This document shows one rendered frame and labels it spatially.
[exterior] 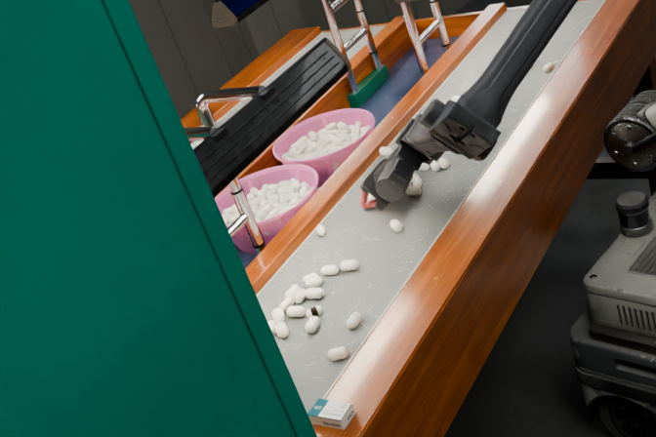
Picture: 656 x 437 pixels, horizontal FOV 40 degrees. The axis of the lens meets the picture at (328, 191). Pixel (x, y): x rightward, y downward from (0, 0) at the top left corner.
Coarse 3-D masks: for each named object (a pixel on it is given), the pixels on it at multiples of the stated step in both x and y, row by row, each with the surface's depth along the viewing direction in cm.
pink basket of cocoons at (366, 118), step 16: (336, 112) 237; (352, 112) 235; (368, 112) 229; (320, 128) 239; (336, 128) 238; (288, 144) 235; (352, 144) 216; (288, 160) 219; (304, 160) 216; (336, 160) 217; (320, 176) 220
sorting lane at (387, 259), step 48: (480, 48) 252; (432, 96) 233; (528, 96) 215; (432, 192) 189; (336, 240) 185; (384, 240) 179; (432, 240) 173; (288, 288) 175; (336, 288) 169; (384, 288) 164; (288, 336) 161; (336, 336) 156
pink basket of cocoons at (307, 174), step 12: (276, 168) 218; (288, 168) 217; (300, 168) 215; (240, 180) 218; (252, 180) 219; (276, 180) 219; (300, 180) 216; (312, 180) 211; (228, 192) 216; (312, 192) 201; (228, 204) 216; (300, 204) 198; (276, 216) 196; (288, 216) 197; (264, 228) 197; (276, 228) 198; (240, 240) 202; (252, 252) 204
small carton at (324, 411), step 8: (320, 400) 136; (328, 400) 135; (312, 408) 135; (320, 408) 134; (328, 408) 133; (336, 408) 133; (344, 408) 132; (352, 408) 133; (312, 416) 133; (320, 416) 133; (328, 416) 132; (336, 416) 131; (344, 416) 131; (352, 416) 133; (320, 424) 134; (328, 424) 132; (336, 424) 132; (344, 424) 131
